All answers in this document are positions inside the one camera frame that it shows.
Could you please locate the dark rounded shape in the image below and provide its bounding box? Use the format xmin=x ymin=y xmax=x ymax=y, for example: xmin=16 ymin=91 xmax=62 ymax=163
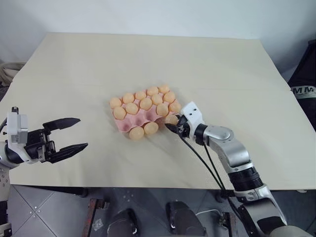
xmin=108 ymin=208 xmax=139 ymax=237
xmin=164 ymin=201 xmax=207 ymax=237

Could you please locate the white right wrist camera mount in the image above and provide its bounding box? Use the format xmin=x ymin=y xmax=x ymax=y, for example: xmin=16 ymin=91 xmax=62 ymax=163
xmin=179 ymin=101 xmax=206 ymax=132

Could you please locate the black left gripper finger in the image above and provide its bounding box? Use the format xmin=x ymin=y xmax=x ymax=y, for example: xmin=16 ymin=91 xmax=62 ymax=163
xmin=47 ymin=142 xmax=89 ymax=164
xmin=42 ymin=118 xmax=81 ymax=135

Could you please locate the black bag with white lettering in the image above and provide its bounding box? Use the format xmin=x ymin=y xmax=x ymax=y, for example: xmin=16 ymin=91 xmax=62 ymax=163
xmin=290 ymin=85 xmax=316 ymax=175

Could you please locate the thin white cable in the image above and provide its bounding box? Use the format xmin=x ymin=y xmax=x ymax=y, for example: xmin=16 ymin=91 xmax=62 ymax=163
xmin=197 ymin=208 xmax=223 ymax=218

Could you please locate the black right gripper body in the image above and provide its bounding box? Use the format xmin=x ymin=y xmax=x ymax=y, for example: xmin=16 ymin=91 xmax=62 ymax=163
xmin=176 ymin=116 xmax=196 ymax=138

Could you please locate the pink egg carton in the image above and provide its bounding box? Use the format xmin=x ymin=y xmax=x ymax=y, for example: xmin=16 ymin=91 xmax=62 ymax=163
xmin=110 ymin=85 xmax=182 ymax=135

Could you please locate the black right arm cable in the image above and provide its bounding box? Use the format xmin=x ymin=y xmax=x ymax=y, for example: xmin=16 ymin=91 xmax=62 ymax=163
xmin=203 ymin=144 xmax=226 ymax=191
xmin=181 ymin=136 xmax=225 ymax=192

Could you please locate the white canvas bag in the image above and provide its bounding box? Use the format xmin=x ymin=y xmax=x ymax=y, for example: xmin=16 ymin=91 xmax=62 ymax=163
xmin=0 ymin=62 xmax=26 ymax=87

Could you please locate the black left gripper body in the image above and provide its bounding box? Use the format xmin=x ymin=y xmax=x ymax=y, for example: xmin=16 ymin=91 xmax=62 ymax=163
xmin=24 ymin=127 xmax=60 ymax=163

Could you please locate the rusty metal bracket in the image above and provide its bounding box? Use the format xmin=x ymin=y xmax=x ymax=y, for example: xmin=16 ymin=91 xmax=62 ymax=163
xmin=88 ymin=197 xmax=111 ymax=237
xmin=218 ymin=211 xmax=238 ymax=237

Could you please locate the beige table cover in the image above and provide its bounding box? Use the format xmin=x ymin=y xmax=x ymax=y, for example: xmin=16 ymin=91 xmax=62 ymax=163
xmin=0 ymin=32 xmax=316 ymax=191

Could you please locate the black stitched fabric panel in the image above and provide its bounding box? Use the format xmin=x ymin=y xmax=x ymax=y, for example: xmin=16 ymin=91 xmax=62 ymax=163
xmin=287 ymin=39 xmax=316 ymax=91

